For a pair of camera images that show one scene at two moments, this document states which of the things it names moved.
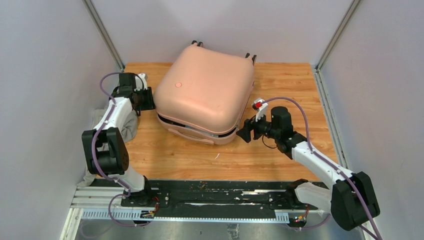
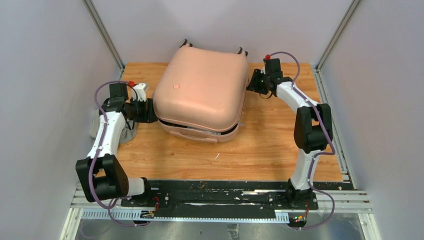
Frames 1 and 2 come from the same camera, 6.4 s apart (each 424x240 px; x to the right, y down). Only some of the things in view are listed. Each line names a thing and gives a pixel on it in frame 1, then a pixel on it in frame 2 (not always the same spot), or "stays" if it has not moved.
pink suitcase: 202,93 stays
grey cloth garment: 129,121 stays
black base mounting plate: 183,197 stays
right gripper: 249,125 → 253,85
